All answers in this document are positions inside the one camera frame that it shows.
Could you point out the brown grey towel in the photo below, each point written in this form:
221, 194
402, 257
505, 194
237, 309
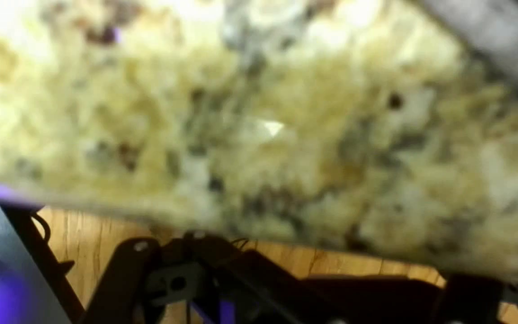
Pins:
499, 37

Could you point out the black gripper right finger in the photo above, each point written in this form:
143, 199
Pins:
469, 300

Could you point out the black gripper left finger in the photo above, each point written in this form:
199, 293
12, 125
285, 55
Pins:
127, 282

